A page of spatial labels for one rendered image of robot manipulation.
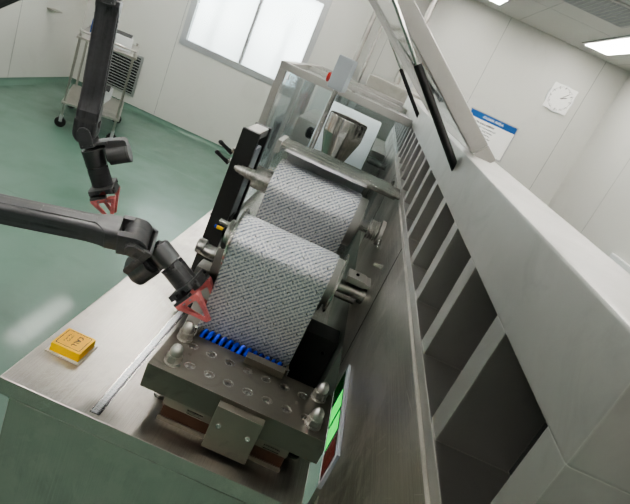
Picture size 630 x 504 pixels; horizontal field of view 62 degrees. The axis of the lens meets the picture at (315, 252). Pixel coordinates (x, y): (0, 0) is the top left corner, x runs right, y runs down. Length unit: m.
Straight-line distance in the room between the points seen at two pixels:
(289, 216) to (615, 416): 1.14
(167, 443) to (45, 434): 0.25
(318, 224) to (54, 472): 0.82
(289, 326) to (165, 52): 6.17
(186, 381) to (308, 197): 0.56
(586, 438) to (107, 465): 1.04
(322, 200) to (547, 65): 5.68
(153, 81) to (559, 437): 7.06
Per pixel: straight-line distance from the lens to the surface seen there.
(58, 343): 1.30
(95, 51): 1.51
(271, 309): 1.21
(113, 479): 1.25
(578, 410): 0.33
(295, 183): 1.36
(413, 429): 0.55
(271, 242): 1.17
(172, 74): 7.15
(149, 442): 1.16
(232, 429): 1.12
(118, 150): 1.55
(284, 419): 1.12
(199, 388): 1.12
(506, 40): 6.77
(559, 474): 0.33
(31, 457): 1.32
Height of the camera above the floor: 1.72
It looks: 20 degrees down
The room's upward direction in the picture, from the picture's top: 25 degrees clockwise
